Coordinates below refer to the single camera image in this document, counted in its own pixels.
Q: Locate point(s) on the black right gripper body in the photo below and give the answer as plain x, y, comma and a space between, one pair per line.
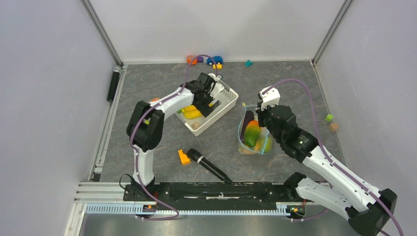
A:
264, 120

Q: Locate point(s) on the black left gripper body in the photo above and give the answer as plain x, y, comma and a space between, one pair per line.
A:
203, 106

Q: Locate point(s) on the yellow toy banana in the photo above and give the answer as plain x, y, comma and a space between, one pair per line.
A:
191, 112

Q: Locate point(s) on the green toy pear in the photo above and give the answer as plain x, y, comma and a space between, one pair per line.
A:
267, 145

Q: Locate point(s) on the purple toy eggplant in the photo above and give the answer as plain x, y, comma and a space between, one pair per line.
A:
248, 117

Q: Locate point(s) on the red green toy mango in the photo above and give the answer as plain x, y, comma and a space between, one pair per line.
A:
252, 133

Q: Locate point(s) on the clear zip top bag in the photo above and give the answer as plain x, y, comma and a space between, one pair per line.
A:
264, 132

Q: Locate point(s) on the orange toy bell pepper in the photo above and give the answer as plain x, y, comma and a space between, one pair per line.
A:
249, 150

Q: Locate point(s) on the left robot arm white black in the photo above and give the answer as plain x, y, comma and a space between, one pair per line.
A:
145, 128

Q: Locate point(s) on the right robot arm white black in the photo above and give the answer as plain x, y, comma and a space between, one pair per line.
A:
366, 207

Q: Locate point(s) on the yellow lego brick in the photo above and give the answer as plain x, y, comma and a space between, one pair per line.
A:
217, 66

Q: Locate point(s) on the blue toy car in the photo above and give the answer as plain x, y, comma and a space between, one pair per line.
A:
214, 60

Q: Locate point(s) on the orange tape roll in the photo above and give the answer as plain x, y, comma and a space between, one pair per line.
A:
192, 60

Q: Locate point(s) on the white plastic basket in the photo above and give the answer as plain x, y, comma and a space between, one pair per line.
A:
228, 98

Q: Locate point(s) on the small beige garlic toy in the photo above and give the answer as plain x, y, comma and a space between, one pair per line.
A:
195, 125

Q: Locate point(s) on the lime green cube block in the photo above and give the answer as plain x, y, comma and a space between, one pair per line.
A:
329, 118

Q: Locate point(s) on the teal triangular block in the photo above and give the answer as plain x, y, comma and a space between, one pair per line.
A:
248, 63

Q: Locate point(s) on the tan wooden cube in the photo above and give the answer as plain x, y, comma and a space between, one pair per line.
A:
333, 127

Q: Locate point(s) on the black microphone on table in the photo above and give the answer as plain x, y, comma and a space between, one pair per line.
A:
200, 159

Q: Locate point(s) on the orange wedge block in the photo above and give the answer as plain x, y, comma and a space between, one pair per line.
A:
184, 159

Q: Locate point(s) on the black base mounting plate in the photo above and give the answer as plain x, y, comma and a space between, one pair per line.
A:
212, 196

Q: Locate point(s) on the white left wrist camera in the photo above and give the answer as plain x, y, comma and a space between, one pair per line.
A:
217, 88

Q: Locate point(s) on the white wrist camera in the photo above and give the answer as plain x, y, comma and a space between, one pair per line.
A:
269, 97
217, 88

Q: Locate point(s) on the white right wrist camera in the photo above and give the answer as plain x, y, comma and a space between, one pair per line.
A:
269, 97

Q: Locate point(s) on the black microphone on rail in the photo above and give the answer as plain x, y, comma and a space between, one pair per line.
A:
116, 71

